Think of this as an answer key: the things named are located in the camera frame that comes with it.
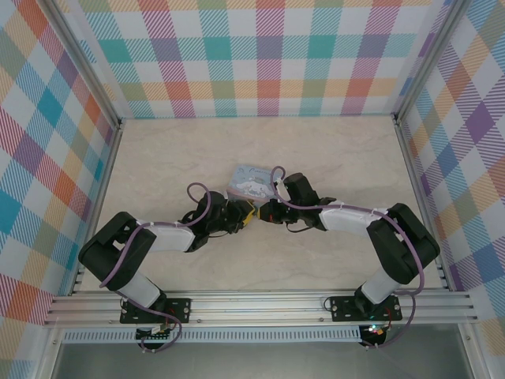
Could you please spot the small green circuit board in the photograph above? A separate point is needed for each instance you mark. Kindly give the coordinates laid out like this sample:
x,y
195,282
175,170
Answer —
x,y
154,335

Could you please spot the aluminium table side rail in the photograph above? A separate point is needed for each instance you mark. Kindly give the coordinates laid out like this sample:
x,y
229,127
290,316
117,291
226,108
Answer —
x,y
100,197
420,189

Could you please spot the aluminium frame upright post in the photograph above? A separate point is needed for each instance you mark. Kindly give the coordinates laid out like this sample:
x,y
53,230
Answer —
x,y
428,55
83,59

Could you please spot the circuit board with lit leds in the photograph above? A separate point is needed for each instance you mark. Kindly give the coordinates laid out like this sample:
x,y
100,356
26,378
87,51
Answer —
x,y
375,331

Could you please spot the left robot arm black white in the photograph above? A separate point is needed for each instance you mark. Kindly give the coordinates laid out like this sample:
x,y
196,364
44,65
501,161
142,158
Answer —
x,y
118,252

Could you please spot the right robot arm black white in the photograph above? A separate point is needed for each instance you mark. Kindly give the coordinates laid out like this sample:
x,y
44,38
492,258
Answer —
x,y
402,245

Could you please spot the wide aluminium base rail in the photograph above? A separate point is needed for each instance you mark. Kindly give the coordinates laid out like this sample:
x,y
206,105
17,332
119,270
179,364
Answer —
x,y
256,310

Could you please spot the blue cartoon dog tin box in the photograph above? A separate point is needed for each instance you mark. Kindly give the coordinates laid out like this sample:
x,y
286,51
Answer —
x,y
252,179

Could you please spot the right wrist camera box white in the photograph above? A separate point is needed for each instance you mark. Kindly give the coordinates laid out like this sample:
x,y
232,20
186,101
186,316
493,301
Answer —
x,y
279,184

